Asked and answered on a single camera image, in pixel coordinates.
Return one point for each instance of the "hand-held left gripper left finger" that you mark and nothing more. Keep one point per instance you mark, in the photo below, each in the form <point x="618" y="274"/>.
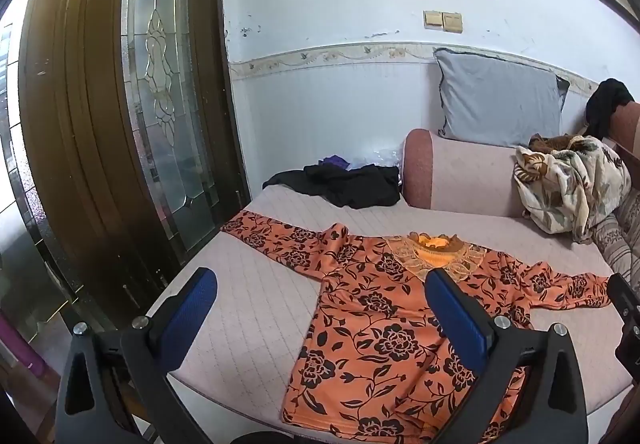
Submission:
<point x="192" y="309"/>

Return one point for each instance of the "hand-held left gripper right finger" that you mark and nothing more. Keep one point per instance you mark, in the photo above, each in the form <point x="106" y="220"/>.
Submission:
<point x="457" y="319"/>

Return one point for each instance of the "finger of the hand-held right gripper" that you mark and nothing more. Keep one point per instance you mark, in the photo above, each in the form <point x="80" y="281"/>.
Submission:
<point x="625" y="296"/>

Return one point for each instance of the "orange black floral shirt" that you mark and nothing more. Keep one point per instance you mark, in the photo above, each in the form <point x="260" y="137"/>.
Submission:
<point x="380" y="324"/>

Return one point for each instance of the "cream floral blanket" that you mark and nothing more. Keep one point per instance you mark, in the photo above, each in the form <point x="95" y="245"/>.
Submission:
<point x="570" y="184"/>

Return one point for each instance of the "pink bolster cushion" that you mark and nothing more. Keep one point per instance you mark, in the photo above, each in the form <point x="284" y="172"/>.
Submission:
<point x="460" y="173"/>

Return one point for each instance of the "black clothing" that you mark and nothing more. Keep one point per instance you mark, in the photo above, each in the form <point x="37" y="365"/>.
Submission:
<point x="350" y="186"/>

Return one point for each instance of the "purple plastic object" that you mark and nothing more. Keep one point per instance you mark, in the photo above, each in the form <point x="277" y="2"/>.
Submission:
<point x="25" y="349"/>

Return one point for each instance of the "clear plastic bag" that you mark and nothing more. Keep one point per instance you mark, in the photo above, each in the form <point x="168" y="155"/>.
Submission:
<point x="380" y="157"/>

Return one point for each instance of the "black cloth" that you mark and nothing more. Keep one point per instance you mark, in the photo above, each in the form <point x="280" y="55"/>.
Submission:
<point x="607" y="106"/>

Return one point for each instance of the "purple cloth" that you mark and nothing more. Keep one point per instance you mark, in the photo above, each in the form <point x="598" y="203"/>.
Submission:
<point x="334" y="161"/>

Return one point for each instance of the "wooden door with glass panel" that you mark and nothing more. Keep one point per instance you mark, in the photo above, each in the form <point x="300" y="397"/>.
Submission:
<point x="85" y="123"/>

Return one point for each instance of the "grey pillow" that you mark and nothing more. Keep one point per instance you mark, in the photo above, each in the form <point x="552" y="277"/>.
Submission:
<point x="500" y="96"/>

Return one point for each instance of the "beige wall switch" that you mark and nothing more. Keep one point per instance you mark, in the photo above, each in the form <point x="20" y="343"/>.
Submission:
<point x="433" y="19"/>
<point x="452" y="22"/>

